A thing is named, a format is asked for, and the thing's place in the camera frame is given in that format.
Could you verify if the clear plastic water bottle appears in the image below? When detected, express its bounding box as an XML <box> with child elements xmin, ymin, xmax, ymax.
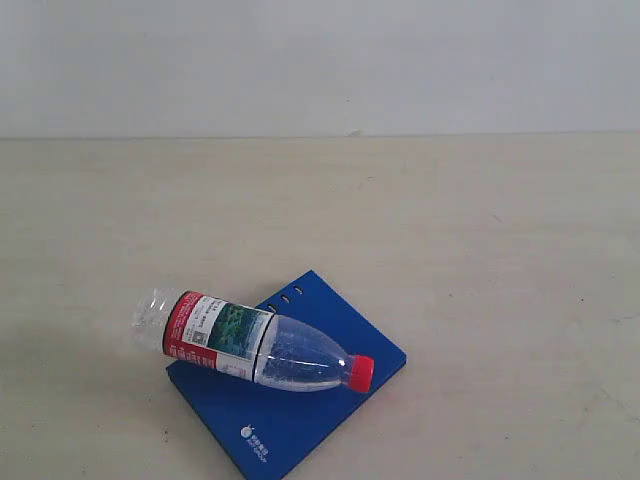
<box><xmin>133</xmin><ymin>288</ymin><xmax>375</xmax><ymax>393</ymax></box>

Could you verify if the blue ring binder notebook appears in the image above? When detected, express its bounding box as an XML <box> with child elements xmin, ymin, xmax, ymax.
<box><xmin>167</xmin><ymin>271</ymin><xmax>407</xmax><ymax>479</ymax></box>

